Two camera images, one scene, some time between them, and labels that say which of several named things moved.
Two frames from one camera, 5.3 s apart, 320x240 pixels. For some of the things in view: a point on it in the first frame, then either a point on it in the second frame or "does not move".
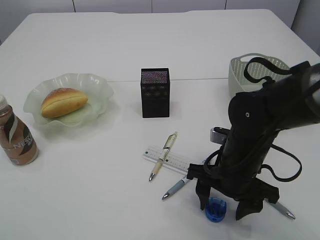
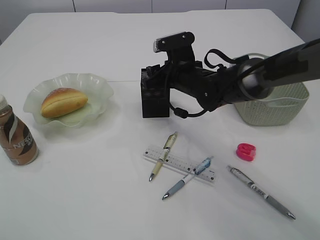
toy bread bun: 60,101 does not move
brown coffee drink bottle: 16,136 does not move
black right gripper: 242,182 to 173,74
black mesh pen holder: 155,87 does not move
